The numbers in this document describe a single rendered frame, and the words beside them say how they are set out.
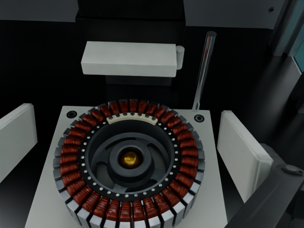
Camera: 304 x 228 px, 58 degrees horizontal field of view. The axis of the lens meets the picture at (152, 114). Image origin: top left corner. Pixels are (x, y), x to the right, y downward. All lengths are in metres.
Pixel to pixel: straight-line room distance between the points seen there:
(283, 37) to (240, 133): 0.24
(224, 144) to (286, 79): 0.20
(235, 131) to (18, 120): 0.13
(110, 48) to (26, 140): 0.08
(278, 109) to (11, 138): 0.26
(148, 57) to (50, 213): 0.14
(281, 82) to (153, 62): 0.22
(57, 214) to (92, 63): 0.12
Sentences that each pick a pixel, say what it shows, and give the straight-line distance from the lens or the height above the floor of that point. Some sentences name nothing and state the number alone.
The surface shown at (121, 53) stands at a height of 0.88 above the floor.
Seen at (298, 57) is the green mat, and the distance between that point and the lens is 0.45.
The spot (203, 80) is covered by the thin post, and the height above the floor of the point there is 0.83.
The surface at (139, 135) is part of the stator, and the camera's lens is 0.24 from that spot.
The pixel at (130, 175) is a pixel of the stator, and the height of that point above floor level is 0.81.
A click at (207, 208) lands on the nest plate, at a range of 0.23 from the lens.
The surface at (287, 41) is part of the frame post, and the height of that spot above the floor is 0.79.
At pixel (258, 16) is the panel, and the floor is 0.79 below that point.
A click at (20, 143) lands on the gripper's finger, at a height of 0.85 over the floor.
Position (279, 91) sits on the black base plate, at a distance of 0.35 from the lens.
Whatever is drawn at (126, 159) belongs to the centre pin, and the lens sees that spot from 0.21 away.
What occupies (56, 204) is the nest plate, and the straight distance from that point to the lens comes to 0.23.
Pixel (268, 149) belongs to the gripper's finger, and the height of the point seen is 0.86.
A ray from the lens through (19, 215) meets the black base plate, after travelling 0.25.
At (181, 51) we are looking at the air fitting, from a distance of 0.30.
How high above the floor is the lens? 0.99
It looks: 49 degrees down
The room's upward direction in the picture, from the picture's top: 2 degrees clockwise
